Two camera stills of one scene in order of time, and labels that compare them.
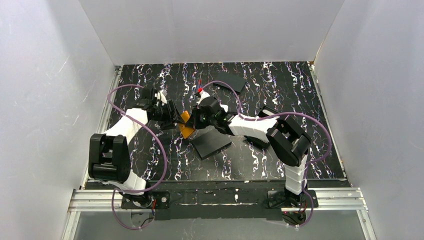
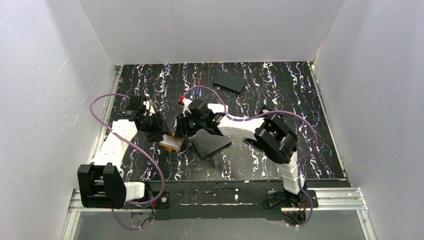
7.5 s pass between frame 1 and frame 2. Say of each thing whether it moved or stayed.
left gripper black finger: moved
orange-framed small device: moved
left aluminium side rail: stayed
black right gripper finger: moved
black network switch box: stayed
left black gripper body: moved
